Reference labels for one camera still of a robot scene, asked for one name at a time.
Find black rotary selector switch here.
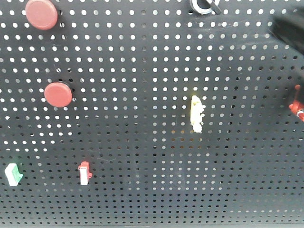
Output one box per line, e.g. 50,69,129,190
189,0,222,15

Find lower red push button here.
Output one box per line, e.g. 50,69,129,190
44,82,73,107

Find red push button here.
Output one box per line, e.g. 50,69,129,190
25,0,58,30
44,82,73,107

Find upper red push button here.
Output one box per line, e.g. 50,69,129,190
25,0,58,30

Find black perforated pegboard panel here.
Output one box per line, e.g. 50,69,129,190
0,0,304,228

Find yellow toggle switch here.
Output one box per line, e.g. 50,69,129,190
190,95,205,133

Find white red rocker switch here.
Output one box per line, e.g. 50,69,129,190
78,161,93,185

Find red toggle switch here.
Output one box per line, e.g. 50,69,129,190
289,85,304,122

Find white green rocker switch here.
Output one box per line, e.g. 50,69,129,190
5,163,23,186

